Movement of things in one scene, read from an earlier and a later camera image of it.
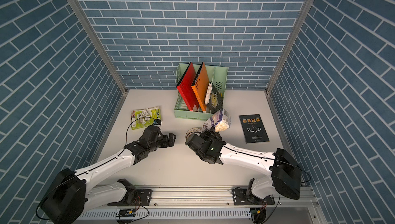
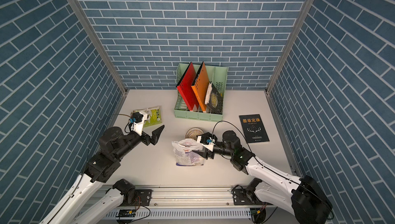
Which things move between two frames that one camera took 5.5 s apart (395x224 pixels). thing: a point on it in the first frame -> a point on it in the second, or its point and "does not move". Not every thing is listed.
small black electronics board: (126, 213) does not move
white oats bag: (220, 120) -> (184, 154)
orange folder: (200, 85) does not move
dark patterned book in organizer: (216, 101) does not move
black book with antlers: (253, 129) does not move
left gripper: (165, 143) -> (147, 140)
